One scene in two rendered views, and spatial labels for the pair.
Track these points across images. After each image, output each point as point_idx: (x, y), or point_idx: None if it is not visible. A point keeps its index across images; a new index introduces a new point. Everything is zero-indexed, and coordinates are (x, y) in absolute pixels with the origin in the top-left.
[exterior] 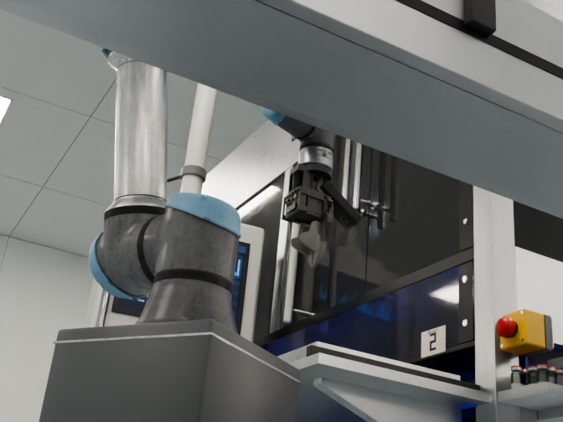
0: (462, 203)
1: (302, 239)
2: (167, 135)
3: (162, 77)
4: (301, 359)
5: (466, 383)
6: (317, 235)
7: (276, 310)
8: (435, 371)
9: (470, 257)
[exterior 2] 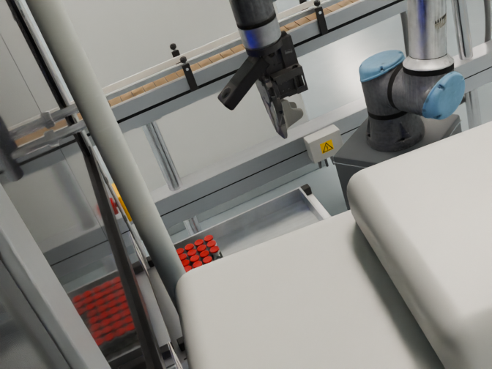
0: (64, 101)
1: (294, 107)
2: (407, 4)
3: None
4: (315, 198)
5: None
6: None
7: None
8: (187, 239)
9: (95, 157)
